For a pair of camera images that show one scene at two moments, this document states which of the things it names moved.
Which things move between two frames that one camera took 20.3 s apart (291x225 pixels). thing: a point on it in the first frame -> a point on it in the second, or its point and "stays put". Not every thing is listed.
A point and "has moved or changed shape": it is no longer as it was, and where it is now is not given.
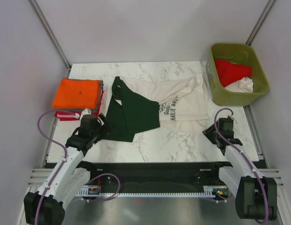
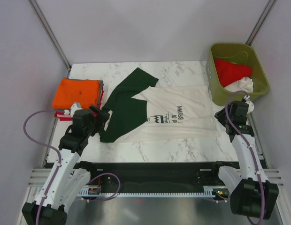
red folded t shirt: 65,116 stays put
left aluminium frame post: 49,33 stays put
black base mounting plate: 154,174 stays put
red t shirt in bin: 230,72 stays put
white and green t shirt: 174,102 has moved or changed shape
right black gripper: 207,132 -> 219,115
